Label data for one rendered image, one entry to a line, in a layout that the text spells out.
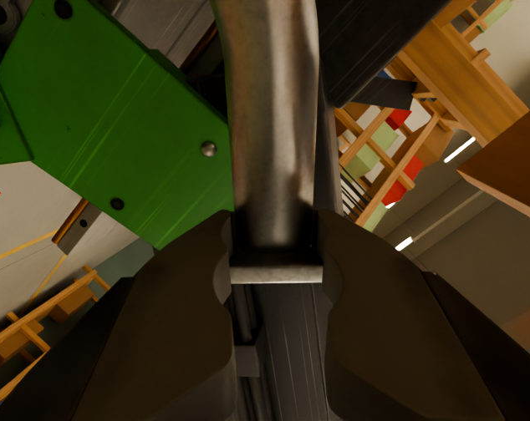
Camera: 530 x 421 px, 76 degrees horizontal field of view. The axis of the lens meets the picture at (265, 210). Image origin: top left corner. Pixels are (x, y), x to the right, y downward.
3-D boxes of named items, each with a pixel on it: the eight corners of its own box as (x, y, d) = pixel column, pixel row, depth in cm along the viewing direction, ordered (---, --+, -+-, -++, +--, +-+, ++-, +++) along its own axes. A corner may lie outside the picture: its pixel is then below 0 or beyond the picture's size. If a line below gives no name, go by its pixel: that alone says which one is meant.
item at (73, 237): (125, 205, 57) (139, 217, 57) (48, 239, 41) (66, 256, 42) (289, 4, 43) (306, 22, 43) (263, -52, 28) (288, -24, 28)
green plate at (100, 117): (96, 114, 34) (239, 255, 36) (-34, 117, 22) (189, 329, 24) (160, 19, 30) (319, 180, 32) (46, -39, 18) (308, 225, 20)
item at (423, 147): (160, 63, 264) (370, 275, 278) (319, -32, 369) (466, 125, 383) (155, 102, 313) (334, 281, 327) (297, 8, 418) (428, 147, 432)
